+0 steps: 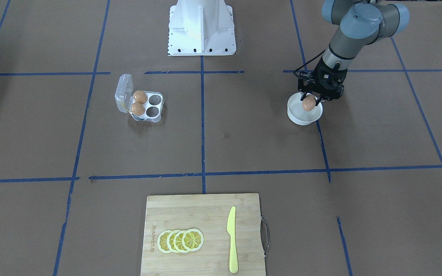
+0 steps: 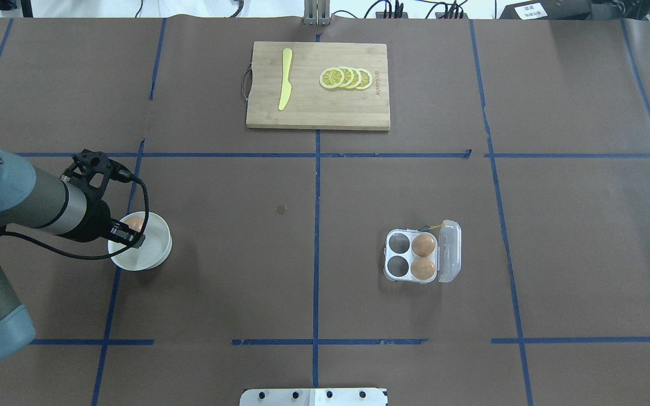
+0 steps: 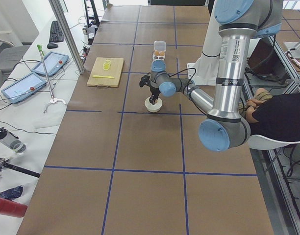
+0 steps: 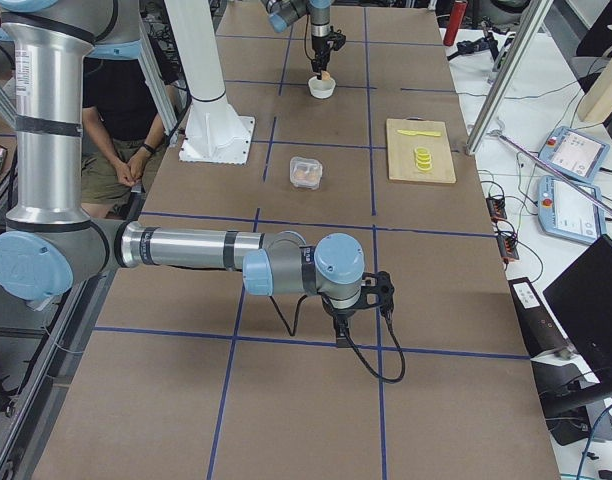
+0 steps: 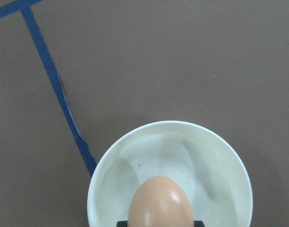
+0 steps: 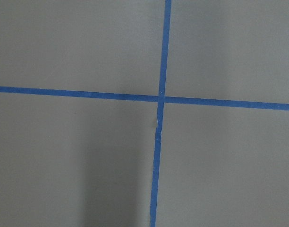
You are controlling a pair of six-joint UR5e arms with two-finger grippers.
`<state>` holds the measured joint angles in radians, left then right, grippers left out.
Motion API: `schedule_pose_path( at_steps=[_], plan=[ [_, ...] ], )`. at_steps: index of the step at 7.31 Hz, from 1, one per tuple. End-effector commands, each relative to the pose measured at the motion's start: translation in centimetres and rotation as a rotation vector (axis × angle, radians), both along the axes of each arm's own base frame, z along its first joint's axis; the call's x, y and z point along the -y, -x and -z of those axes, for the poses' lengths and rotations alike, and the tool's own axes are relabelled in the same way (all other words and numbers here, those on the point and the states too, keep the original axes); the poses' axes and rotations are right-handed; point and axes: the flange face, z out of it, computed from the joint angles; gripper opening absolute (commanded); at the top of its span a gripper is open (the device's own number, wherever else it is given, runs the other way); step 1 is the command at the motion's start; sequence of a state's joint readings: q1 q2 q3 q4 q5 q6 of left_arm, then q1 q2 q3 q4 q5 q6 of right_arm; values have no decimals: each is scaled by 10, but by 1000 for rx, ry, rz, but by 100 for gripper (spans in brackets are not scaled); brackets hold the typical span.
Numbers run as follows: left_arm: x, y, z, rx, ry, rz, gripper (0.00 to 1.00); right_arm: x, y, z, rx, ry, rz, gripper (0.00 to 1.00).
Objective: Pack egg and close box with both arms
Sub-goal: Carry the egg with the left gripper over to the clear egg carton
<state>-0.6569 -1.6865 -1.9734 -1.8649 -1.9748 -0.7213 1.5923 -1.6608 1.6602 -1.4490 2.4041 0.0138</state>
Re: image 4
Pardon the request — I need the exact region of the black laptop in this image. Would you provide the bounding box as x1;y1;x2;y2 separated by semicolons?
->
544;235;612;373

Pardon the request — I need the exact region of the reacher grabber stick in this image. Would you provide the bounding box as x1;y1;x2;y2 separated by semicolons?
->
486;129;612;218

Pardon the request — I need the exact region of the yellow plastic knife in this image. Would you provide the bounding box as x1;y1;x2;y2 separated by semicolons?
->
396;129;442;138

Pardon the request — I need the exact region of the aluminium frame post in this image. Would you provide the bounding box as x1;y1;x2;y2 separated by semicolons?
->
465;0;553;155

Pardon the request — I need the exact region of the seated person black shirt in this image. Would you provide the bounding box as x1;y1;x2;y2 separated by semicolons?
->
81;58;166;218

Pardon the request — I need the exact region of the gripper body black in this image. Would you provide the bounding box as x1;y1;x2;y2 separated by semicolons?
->
311;35;330;61
321;294;366;330

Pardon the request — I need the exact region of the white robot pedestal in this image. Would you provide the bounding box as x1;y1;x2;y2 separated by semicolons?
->
165;0;255;165

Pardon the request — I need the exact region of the blue teach pendant near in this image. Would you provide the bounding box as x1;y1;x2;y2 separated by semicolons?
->
537;175;606;245

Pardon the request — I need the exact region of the red cylinder bottle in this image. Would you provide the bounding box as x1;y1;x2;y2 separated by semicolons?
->
443;0;468;47

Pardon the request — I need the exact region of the white paper bowl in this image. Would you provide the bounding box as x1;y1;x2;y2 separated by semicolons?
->
307;76;336;99

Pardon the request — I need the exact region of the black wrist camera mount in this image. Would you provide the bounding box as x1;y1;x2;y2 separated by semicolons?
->
354;271;395;319

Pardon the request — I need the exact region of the clear plastic egg box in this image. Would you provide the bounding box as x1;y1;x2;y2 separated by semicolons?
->
289;156;323;190

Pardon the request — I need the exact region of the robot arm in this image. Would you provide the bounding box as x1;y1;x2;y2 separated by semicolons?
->
261;0;333;79
0;1;368;347

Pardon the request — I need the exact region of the blue teach pendant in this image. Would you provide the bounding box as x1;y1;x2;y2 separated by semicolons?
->
538;126;610;184
537;175;606;245

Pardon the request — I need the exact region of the wooden cutting board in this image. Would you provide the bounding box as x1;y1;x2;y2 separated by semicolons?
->
386;118;456;184

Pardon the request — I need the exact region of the blue teach pendant far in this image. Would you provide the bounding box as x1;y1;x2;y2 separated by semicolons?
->
538;126;610;184

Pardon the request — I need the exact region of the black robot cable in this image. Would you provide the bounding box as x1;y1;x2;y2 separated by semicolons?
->
335;309;407;385

